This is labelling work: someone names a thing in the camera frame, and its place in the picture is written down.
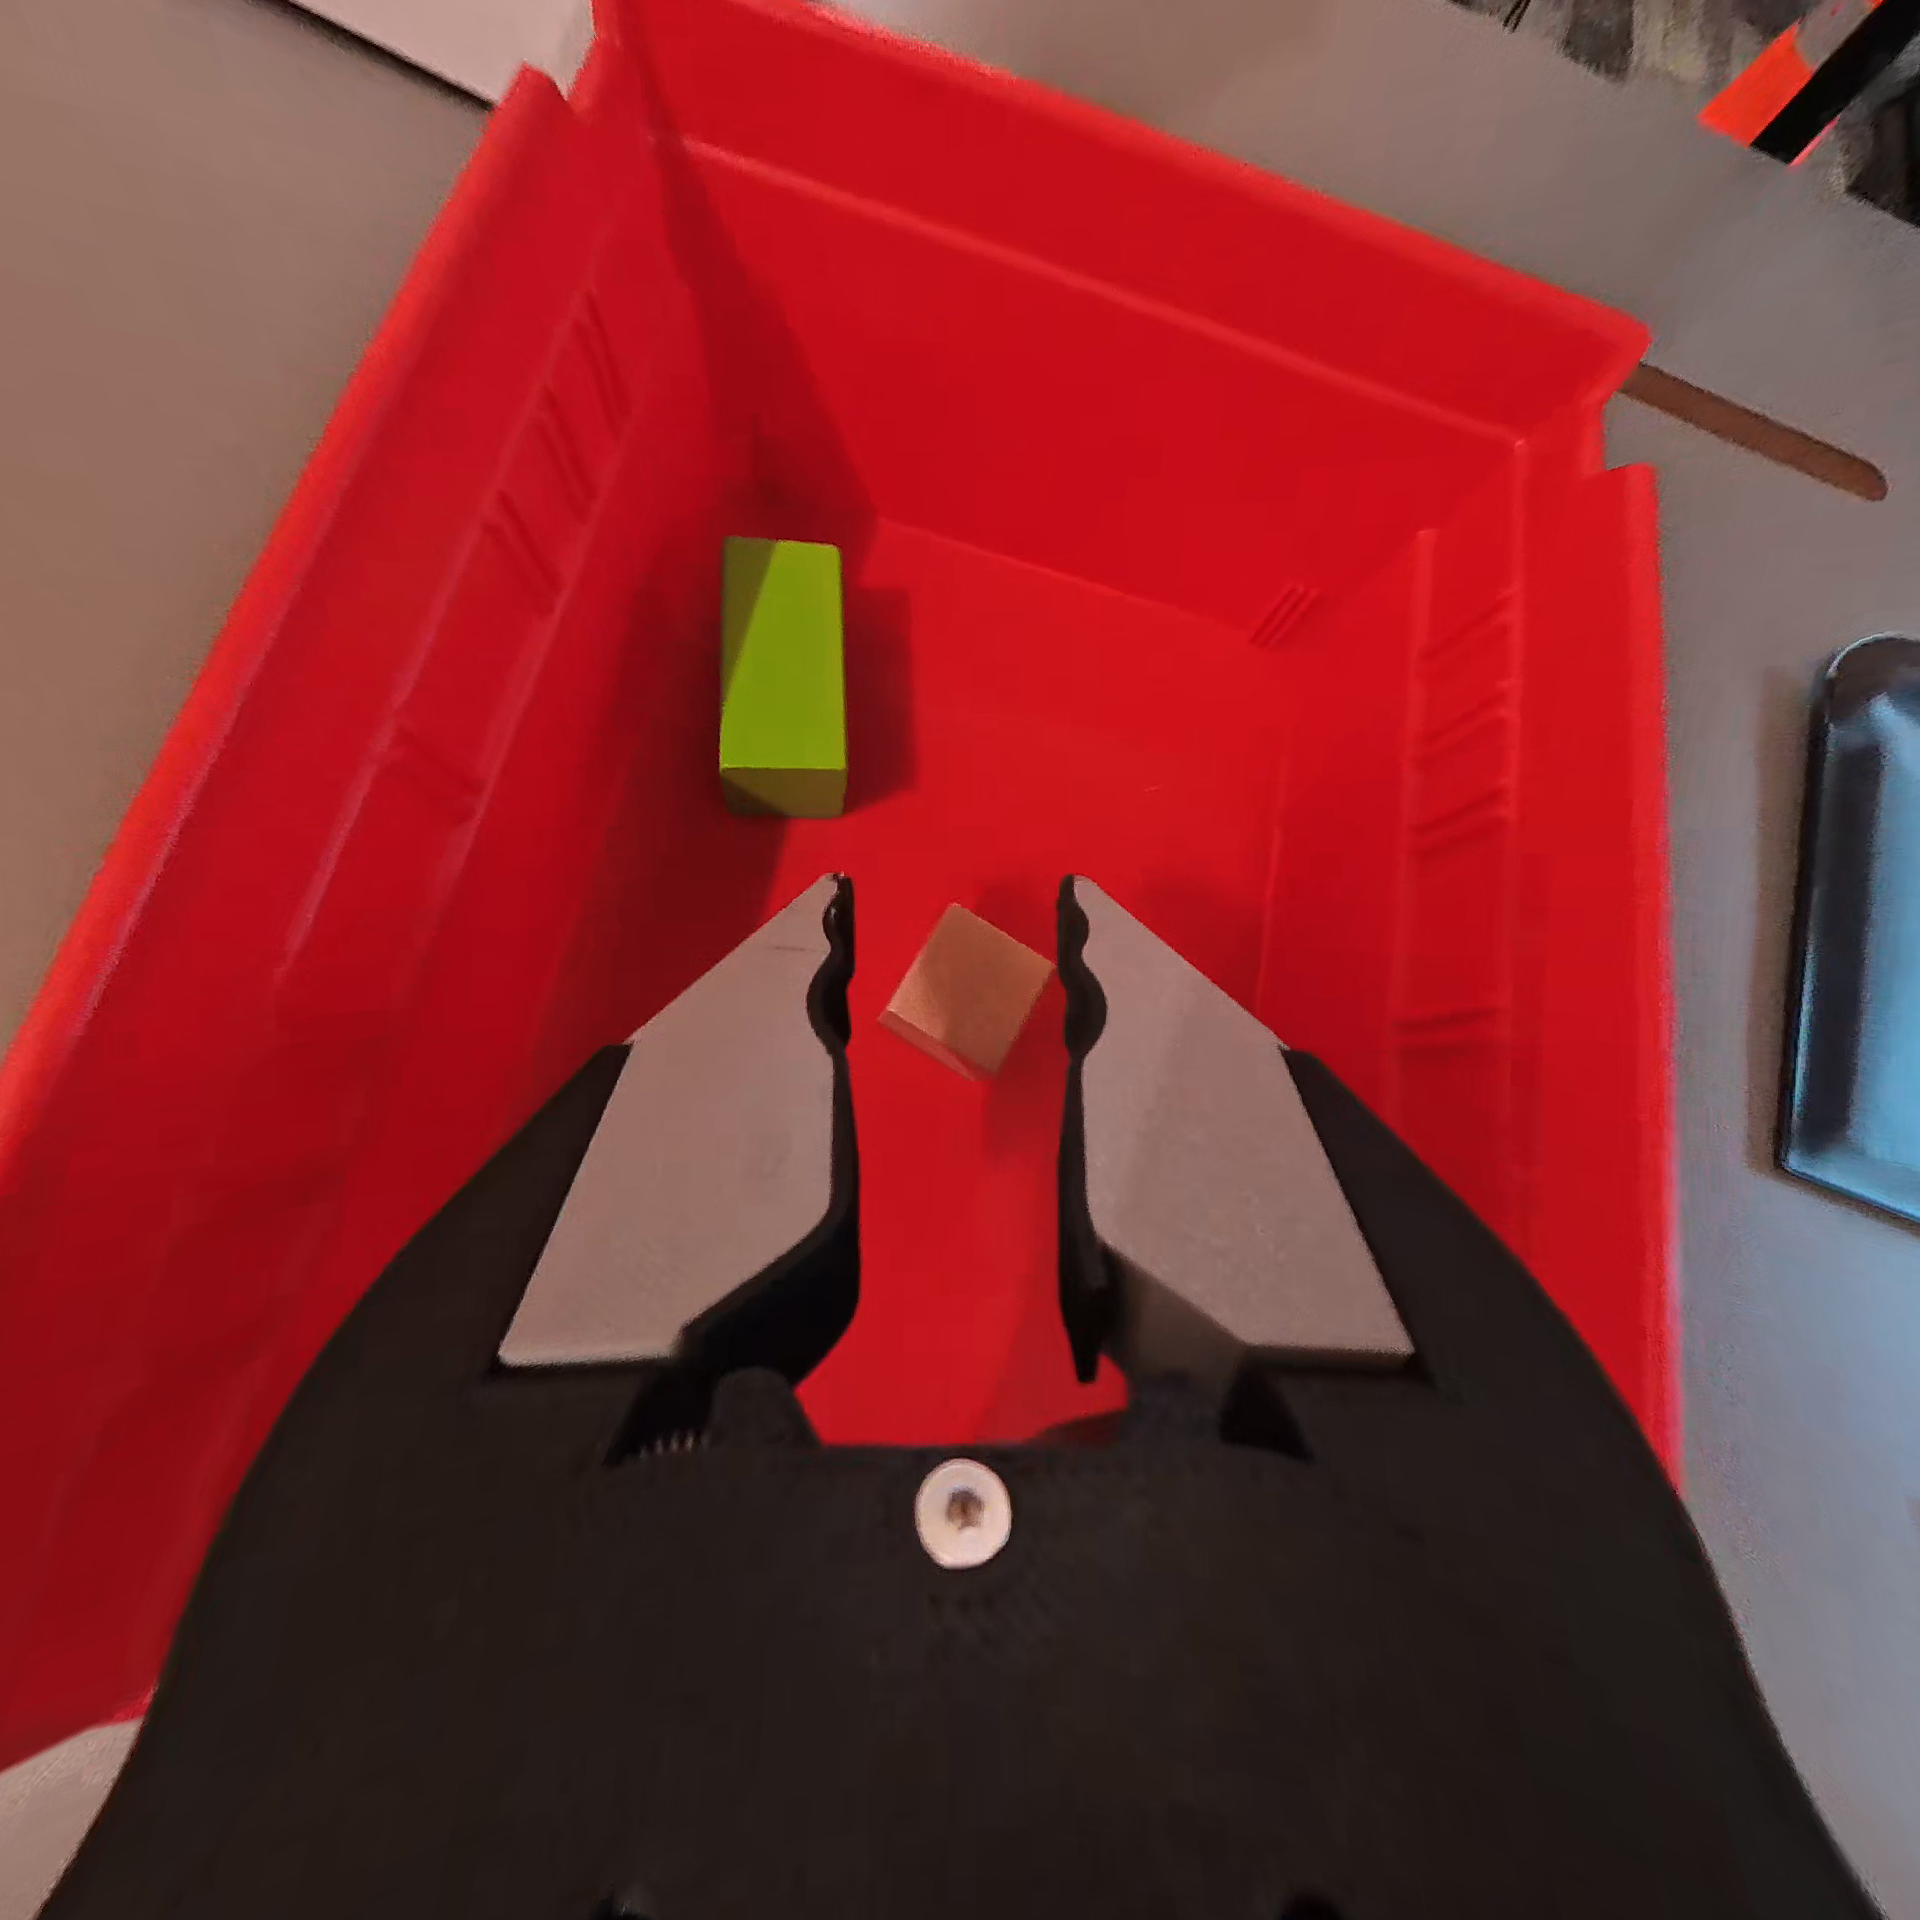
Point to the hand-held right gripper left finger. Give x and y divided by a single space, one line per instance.
689 1156

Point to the dark metal tray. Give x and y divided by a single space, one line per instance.
1859 929

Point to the red and black striped object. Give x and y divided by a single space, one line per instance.
1763 85

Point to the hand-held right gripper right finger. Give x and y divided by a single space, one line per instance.
1216 1156

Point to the brown wooden stick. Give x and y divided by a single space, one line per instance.
1758 428

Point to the red plastic bin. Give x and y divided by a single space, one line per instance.
1051 375

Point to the white paper sheet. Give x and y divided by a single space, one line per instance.
480 38

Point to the natural wooden cube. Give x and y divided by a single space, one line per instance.
962 981

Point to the long lime green wooden block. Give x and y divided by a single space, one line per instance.
779 705

